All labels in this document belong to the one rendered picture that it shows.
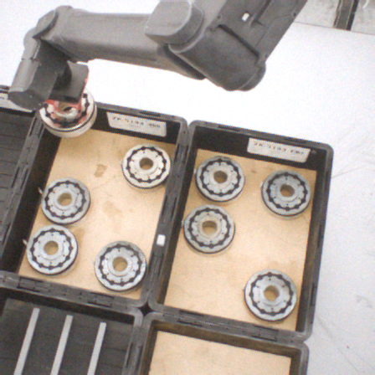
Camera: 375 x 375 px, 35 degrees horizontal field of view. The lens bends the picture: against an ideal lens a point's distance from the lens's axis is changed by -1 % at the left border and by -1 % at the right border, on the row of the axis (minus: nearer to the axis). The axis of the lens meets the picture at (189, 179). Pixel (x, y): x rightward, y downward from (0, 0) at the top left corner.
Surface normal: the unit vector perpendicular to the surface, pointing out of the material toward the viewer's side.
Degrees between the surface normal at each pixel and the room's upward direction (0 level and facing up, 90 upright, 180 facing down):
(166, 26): 46
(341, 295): 0
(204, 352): 0
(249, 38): 55
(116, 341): 0
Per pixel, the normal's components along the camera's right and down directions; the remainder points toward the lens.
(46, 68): 0.66, -0.07
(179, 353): 0.01, -0.40
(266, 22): 0.44, 0.42
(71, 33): -0.64, -0.32
